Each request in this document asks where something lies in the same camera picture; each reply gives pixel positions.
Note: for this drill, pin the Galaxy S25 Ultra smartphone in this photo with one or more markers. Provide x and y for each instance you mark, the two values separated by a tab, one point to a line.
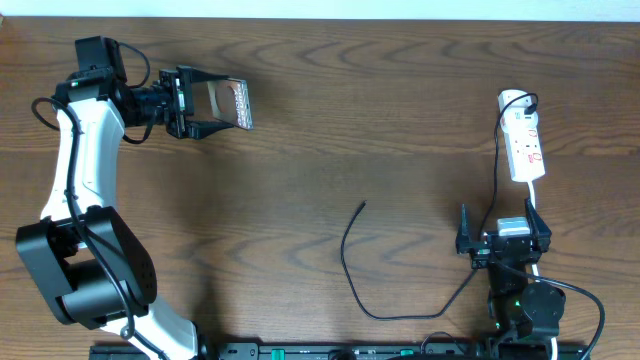
229	99

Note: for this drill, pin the white power strip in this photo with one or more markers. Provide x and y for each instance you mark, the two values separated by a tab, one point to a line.
519	124

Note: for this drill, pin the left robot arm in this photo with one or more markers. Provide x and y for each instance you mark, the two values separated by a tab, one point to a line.
87	263

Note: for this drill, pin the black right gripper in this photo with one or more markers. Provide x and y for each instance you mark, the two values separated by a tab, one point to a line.
481	253

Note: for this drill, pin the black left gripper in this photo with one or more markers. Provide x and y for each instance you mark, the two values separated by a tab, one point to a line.
182	100

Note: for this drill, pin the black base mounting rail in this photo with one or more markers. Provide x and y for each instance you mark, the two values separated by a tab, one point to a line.
438	349

